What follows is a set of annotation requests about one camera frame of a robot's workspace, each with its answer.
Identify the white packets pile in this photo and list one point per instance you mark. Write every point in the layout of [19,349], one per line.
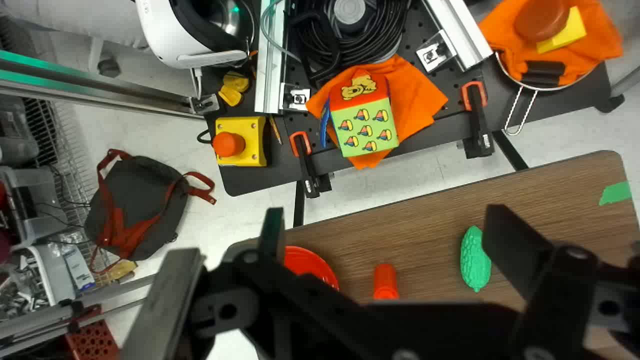
[62,270]

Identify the green-edged metal rail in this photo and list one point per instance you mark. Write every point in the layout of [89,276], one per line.
[86,82]

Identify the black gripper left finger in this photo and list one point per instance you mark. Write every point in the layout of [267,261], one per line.
[272,232]

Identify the green toy cucumber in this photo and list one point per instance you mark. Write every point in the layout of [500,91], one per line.
[475,261]

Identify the yellow box with red button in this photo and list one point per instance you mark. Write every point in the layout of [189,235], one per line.
[243,140]

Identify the red plastic bowl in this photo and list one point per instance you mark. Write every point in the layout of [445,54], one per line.
[311,263]

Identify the green tape piece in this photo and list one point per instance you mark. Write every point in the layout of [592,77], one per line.
[614,194]

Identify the small yellow plastic object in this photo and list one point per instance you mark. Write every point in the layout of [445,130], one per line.
[233,89]

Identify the silver metal bracket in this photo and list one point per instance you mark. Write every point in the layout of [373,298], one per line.
[435,52]

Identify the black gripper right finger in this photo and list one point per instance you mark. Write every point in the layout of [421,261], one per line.
[526,261]

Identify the red perforated crate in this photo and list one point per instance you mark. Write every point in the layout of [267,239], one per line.
[92,340]

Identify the yellow sponge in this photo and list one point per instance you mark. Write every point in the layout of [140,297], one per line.
[566,32]

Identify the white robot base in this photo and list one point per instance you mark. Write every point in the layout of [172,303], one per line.
[166,31]

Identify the brown round lid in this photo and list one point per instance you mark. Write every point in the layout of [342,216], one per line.
[540,21]

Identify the green printed snack box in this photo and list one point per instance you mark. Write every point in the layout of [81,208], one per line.
[362,121]

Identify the aluminium profile rail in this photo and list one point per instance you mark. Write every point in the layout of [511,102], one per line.
[269,61]
[460,31]

